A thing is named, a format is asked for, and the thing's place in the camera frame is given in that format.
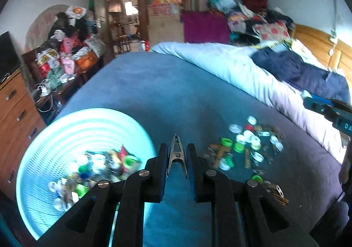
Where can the red patterned cushion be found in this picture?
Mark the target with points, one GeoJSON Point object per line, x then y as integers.
{"type": "Point", "coordinates": [272, 30]}

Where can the white power adapter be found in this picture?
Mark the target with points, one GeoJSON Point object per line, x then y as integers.
{"type": "Point", "coordinates": [42, 91]}

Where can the heap of bags and clothes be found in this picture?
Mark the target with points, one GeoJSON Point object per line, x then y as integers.
{"type": "Point", "coordinates": [68, 57]}

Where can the wooden chest of drawers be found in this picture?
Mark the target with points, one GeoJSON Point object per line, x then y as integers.
{"type": "Point", "coordinates": [16, 115]}

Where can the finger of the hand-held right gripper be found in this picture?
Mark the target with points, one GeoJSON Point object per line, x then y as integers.
{"type": "Point", "coordinates": [316, 104]}

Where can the stack of cardboard boxes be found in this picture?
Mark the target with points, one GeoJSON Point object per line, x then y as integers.
{"type": "Point", "coordinates": [165, 24]}

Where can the heap of colourful clothes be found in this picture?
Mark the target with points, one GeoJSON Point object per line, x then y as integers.
{"type": "Point", "coordinates": [247, 15]}

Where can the dark wooden table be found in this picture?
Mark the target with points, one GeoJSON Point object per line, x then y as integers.
{"type": "Point", "coordinates": [66, 92]}

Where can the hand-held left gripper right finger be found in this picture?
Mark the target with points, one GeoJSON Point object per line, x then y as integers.
{"type": "Point", "coordinates": [192, 165]}

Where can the black television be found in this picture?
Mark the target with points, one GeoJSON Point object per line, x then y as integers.
{"type": "Point", "coordinates": [8, 54]}

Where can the wicker chair back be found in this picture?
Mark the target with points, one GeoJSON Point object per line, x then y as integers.
{"type": "Point", "coordinates": [41, 20]}

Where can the cyan perforated plastic basket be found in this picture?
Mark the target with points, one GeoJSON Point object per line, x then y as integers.
{"type": "Point", "coordinates": [55, 131]}

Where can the white duvet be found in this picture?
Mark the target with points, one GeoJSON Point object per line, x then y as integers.
{"type": "Point", "coordinates": [233, 62]}

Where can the navy blue cloth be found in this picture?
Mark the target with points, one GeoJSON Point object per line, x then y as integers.
{"type": "Point", "coordinates": [288, 68]}

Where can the magenta cloth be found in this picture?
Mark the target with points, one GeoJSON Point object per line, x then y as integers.
{"type": "Point", "coordinates": [206, 26]}

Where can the wooden headboard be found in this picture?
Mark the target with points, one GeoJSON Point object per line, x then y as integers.
{"type": "Point", "coordinates": [316, 36]}

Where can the pile of bottle caps and clips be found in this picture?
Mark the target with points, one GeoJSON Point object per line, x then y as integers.
{"type": "Point", "coordinates": [96, 164]}
{"type": "Point", "coordinates": [247, 139]}

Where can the person's dark clothing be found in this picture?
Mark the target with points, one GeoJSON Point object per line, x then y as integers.
{"type": "Point", "coordinates": [335, 222]}

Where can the green hanging cloth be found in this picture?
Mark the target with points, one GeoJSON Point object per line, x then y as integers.
{"type": "Point", "coordinates": [91, 2]}

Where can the metal clip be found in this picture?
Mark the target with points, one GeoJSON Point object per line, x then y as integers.
{"type": "Point", "coordinates": [176, 156]}

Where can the white pillow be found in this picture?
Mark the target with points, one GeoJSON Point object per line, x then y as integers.
{"type": "Point", "coordinates": [310, 55]}

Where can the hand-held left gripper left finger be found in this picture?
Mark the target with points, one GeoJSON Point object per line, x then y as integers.
{"type": "Point", "coordinates": [162, 165]}

